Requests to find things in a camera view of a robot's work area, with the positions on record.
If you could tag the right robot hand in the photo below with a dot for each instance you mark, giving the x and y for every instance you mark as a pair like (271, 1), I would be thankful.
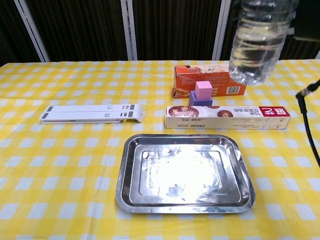
(308, 25)

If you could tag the transparent small plastic bottle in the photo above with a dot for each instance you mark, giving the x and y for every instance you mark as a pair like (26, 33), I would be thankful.
(257, 45)

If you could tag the stainless steel tray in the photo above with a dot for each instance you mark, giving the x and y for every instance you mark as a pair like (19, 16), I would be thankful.
(180, 175)

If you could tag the orange snack carton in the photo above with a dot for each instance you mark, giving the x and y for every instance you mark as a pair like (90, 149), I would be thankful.
(220, 86)

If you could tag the pink foam cube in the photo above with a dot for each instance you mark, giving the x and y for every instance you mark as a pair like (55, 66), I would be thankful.
(203, 90)

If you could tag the baking paper roll box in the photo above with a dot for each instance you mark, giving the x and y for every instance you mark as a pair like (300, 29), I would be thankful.
(225, 117)

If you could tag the purple foam block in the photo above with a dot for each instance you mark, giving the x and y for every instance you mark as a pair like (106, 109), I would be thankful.
(197, 102)

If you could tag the white folding laptop stand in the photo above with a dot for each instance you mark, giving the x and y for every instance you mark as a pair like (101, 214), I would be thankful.
(87, 113)

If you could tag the yellow white checkered tablecloth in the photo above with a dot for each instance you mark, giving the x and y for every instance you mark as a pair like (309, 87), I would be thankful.
(62, 162)

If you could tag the white partition post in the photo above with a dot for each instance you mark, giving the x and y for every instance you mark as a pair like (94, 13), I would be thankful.
(128, 30)
(318, 55)
(221, 30)
(32, 30)

